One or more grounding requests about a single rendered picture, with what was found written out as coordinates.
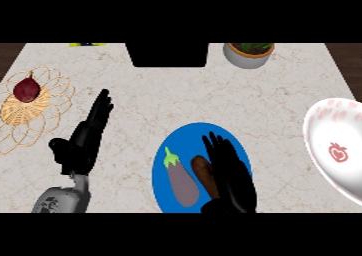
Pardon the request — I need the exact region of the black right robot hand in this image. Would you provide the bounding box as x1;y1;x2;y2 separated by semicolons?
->
200;131;259;214

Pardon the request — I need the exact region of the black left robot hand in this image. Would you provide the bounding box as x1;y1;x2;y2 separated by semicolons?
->
48;88;116;177

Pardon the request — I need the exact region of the brown sweet potato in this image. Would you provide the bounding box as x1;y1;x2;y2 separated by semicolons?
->
189;155;222;200

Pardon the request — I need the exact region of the blue round plate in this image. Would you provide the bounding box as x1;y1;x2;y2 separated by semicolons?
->
151;122;254;214

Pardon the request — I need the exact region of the white bowl with red print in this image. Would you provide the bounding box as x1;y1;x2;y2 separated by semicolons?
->
302;97;362;210

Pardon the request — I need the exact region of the purple eggplant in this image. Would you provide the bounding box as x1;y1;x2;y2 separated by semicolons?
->
163;146;203;208

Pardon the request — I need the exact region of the woven wicker placemat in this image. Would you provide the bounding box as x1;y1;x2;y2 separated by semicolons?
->
0;65;77;157

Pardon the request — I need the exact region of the dark red onion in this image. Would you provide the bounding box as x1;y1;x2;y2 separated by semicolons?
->
12;75;43;104

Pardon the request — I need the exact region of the yellow and blue object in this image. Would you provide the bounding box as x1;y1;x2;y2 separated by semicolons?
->
68;42;108;48

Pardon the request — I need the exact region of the black box appliance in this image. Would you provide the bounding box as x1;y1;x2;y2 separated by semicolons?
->
125;42;210;69

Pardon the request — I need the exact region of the potted plant in white pot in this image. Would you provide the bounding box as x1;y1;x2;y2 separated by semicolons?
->
222;42;277;70

